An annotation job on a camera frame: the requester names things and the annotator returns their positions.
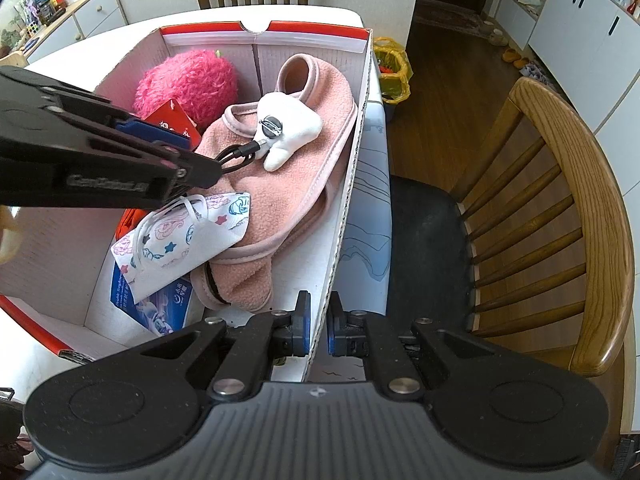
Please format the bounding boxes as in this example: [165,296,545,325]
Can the dark door mat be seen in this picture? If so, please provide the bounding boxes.
[415,0,493,31]

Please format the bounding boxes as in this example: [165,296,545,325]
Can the tall white stickered cabinet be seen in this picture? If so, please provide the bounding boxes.
[592,72,640,441]

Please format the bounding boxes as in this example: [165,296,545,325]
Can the yellow plastic bag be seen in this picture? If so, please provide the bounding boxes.
[374,36,413,106]

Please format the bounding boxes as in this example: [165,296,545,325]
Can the low open white shelf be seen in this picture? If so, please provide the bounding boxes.
[495,0,551,51]

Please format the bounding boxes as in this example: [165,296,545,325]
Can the white cabinet with black handles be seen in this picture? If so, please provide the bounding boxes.
[529,0,640,133]

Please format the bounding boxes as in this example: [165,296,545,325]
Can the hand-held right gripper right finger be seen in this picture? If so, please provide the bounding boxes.
[325,291,493,403]

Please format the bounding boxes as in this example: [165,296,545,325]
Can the small white drawer cabinet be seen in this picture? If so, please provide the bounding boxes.
[10,0,128,66]

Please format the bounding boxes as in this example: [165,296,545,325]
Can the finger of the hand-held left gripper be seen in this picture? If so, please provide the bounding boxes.
[114,114,195,151]
[150,144,224,202]

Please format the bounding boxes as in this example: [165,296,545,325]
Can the blue packet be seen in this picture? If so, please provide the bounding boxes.
[110,260,193,337]

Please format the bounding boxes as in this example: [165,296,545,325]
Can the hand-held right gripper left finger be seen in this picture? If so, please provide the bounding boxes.
[140,290,313,403]

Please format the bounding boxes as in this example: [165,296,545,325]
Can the printed white face mask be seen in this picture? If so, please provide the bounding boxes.
[111,191,252,305]

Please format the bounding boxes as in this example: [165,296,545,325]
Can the fuzzy pink plush toy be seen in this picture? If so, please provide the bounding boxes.
[132,49,240,128]

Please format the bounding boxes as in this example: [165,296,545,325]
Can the pile of small toys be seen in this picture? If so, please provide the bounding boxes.
[0,0,68,56]

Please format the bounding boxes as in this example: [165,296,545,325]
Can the knotted red cloth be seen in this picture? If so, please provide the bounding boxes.
[116,209,146,238]

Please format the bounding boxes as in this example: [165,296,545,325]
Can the light oak wooden chair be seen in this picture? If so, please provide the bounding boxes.
[390,77,636,378]

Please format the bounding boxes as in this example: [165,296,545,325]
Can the red small packet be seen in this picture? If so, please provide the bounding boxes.
[145,99,202,151]

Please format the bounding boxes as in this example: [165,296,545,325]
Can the white tooth plush keychain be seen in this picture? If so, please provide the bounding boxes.
[217,92,322,176]

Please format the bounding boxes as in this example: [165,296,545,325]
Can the white and red cardboard box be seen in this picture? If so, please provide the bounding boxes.
[0,20,375,383]

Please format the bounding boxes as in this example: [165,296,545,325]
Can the black seat cushion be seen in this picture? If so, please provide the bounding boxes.
[389,175,473,333]

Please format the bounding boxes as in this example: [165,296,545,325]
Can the pink fleece garment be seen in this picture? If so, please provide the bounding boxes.
[190,53,360,313]

